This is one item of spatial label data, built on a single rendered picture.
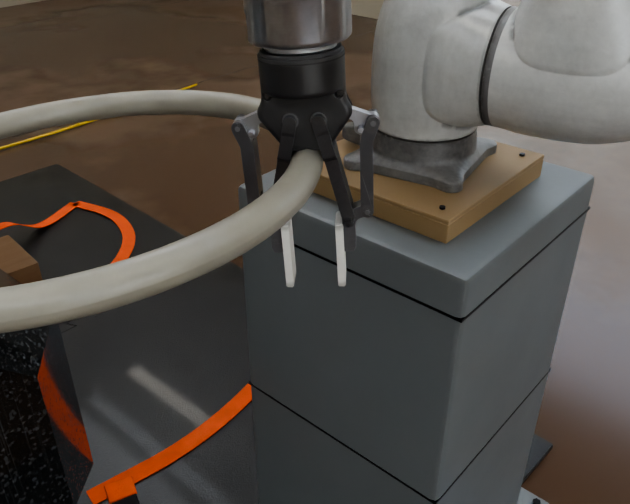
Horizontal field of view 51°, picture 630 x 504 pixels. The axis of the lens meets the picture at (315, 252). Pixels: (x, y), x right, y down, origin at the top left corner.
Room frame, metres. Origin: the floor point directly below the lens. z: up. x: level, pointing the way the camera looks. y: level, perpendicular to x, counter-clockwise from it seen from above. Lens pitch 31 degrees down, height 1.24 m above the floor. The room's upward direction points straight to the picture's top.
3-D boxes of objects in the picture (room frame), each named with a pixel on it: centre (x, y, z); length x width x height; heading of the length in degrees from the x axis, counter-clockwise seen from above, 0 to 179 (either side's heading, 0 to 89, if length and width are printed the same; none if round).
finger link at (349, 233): (0.57, -0.04, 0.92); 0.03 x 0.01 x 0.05; 86
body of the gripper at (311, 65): (0.58, 0.01, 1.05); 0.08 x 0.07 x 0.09; 86
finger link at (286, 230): (0.57, 0.03, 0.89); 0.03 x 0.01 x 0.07; 176
